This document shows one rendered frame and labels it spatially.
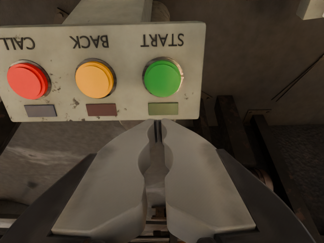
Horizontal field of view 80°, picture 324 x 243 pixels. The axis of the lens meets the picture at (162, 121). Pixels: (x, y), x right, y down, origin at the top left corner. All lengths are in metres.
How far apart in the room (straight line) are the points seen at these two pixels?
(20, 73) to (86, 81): 0.07
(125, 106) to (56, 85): 0.08
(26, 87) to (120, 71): 0.10
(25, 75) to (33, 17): 0.72
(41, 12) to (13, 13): 0.11
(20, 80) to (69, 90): 0.05
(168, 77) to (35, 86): 0.15
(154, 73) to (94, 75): 0.06
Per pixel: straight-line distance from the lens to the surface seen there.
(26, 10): 0.97
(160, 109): 0.24
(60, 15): 0.90
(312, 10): 0.61
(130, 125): 0.41
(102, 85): 0.23
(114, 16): 0.29
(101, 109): 0.25
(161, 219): 2.49
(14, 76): 0.27
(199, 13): 0.84
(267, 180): 0.82
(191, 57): 0.22
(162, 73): 0.21
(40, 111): 0.28
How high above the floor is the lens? 0.78
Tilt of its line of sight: 42 degrees down
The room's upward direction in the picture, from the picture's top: 180 degrees counter-clockwise
